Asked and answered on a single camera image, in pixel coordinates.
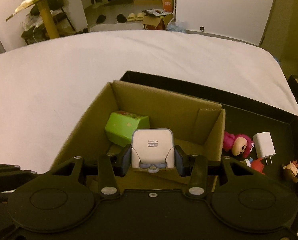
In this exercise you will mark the open cardboard box on floor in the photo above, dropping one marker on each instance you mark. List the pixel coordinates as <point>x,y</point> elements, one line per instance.
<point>156,19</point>

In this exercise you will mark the brown hair small figure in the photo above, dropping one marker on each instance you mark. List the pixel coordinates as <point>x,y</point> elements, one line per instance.
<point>290,171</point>

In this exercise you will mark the red green small figure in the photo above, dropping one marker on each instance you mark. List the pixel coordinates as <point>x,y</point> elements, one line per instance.
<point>256,164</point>

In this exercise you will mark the yellow slippers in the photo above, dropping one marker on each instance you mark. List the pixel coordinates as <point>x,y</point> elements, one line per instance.
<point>135,17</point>

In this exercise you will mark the green cube toy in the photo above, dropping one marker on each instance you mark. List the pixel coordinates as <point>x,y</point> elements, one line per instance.
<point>121,125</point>

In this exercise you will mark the black slippers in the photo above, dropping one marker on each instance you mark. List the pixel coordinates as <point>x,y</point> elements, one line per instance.
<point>120,18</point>

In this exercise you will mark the brown cardboard box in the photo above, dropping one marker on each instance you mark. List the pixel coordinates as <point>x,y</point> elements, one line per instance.
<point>197,125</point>

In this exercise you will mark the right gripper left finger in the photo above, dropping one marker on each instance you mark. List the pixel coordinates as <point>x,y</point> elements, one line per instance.
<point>108,168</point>

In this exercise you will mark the white power adapter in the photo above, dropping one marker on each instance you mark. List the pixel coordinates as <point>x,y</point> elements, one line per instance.
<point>264,146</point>

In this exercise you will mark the white bed sheet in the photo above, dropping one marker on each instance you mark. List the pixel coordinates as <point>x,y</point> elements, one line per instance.
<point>45,88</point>

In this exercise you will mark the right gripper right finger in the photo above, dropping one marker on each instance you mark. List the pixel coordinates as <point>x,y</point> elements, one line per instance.
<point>196,168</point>

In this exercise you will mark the orange box on floor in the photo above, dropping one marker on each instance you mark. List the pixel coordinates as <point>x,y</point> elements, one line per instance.
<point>167,5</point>

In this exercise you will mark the pink hooded doll figure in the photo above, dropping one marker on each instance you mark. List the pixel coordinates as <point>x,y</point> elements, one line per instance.
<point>239,144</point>

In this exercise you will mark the white square figure toy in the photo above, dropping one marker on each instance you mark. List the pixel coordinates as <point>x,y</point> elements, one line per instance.
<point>152,150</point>

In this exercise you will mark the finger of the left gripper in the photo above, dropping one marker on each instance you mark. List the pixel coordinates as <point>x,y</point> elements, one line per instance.
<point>12,177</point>

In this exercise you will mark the round yellow side table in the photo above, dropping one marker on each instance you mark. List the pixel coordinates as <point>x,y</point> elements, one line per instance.
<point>45,14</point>

